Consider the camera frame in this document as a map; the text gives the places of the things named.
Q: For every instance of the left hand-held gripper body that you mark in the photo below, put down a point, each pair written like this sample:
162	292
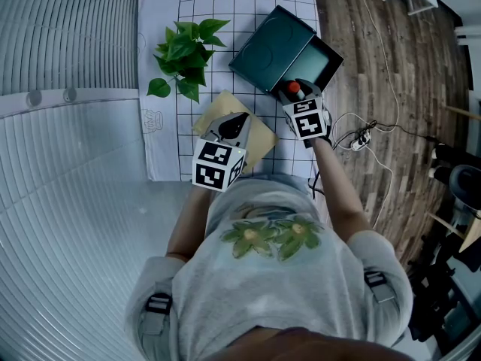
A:
214	167

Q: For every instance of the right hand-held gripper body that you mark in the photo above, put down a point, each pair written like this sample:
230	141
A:
306	120

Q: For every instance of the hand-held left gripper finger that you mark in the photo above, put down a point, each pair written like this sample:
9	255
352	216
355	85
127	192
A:
246	132
223	126

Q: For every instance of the small red ball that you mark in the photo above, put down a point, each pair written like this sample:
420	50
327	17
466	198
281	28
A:
293	86

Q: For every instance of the dark teal box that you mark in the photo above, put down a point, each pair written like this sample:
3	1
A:
270	47

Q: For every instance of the person's right forearm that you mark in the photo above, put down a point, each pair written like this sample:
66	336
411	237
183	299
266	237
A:
338	194

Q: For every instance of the person's left forearm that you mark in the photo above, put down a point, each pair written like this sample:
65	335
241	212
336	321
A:
189	224

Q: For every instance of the white power strip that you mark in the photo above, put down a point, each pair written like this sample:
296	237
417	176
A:
360	142

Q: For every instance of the green leafy plant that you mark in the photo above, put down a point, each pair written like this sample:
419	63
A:
186	53

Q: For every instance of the grey flower-print shirt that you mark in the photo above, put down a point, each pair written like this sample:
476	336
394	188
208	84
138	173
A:
270	288

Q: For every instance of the white window blind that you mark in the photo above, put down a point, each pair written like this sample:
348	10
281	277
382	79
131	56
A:
67	220

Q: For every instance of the black round stool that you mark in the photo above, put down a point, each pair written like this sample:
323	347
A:
466	184

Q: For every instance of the person's chin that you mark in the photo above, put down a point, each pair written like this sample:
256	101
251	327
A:
308	346

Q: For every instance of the black equipment stand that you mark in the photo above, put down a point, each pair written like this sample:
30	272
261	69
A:
432	299

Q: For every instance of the wooden table frame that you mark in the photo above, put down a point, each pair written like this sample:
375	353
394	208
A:
471	239

